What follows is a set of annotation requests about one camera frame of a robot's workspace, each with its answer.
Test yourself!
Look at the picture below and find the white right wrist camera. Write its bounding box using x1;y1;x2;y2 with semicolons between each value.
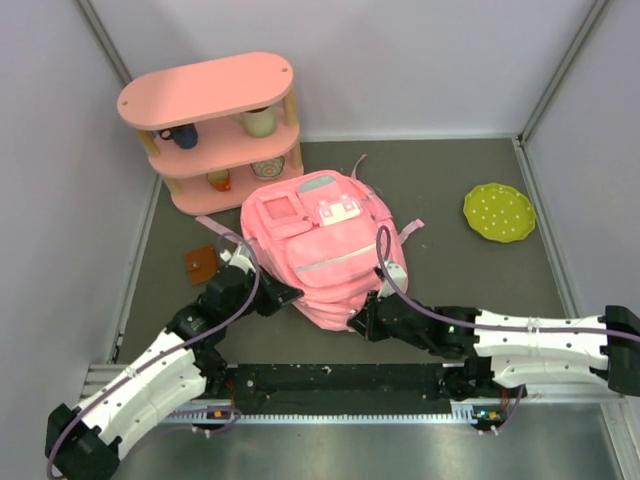
374;261;408;299

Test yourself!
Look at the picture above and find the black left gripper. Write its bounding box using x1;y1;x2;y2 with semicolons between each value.
222;262;300;323

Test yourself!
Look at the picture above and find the grey slotted cable duct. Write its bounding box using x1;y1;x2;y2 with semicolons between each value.
162;402;506;426

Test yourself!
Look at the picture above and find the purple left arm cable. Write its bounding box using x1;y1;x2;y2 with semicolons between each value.
45;234;261;479

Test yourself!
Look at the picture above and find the brown leather wallet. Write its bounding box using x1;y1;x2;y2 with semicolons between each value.
184;244;218;286

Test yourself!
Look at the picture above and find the patterned ceramic bowl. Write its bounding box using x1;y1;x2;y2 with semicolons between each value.
251;156;285;181

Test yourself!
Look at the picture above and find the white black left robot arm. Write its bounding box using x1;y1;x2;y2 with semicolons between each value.
45;266;303;479

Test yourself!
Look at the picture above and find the orange cup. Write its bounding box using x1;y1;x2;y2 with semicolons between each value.
206;169;231;192

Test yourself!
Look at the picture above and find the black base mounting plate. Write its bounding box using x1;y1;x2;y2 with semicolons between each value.
209;362;526;414

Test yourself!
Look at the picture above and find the pink student backpack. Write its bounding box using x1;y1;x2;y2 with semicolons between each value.
195;153;426;332

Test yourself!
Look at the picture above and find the dark blue mug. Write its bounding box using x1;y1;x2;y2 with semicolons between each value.
159;123;198;149

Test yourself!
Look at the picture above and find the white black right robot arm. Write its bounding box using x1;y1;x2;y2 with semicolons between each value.
348;292;639;398

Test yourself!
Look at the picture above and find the pale green mug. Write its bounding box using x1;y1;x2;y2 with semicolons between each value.
230;106;278;138

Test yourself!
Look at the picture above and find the green polka dot plate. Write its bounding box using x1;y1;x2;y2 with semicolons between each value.
462;183;536;244

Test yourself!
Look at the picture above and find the pink three-tier wooden shelf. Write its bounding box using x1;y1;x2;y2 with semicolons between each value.
117;52;304;216

